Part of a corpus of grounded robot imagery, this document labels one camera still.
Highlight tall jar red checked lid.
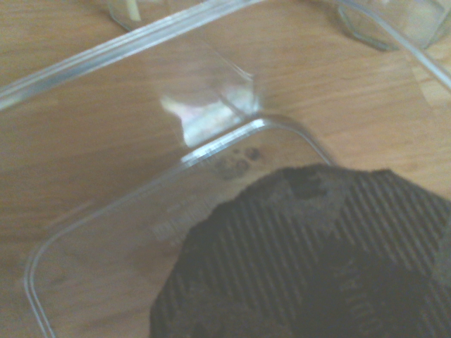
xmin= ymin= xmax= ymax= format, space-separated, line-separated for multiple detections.
xmin=337 ymin=0 xmax=449 ymax=52

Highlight clear plastic food container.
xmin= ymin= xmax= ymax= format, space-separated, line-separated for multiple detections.
xmin=0 ymin=0 xmax=451 ymax=338

